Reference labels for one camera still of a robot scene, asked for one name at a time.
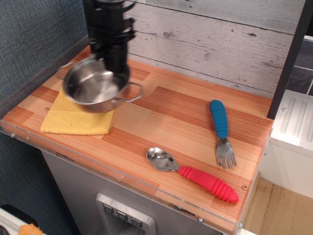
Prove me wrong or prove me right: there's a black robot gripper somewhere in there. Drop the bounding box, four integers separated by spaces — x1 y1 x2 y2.
87 0 136 73

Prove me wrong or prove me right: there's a stainless steel pot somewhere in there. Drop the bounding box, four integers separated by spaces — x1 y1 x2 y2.
56 56 144 113

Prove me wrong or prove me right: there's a yellow folded cloth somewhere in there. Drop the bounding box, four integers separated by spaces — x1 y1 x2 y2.
40 88 114 135

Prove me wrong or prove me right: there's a grey toy dispenser panel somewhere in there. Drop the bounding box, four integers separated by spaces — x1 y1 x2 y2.
96 193 157 235

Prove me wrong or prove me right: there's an orange and black object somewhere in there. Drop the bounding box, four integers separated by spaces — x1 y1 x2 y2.
0 205 44 235

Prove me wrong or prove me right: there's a white toy sink unit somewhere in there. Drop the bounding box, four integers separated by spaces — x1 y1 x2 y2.
258 35 313 199

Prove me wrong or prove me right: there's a red handled spoon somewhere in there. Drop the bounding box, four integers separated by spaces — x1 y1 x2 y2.
146 147 239 203

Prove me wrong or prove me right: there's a blue handled fork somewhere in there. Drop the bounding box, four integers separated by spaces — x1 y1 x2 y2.
209 99 237 169

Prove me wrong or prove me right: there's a dark right shelf post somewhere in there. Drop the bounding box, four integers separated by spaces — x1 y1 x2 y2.
267 0 313 120

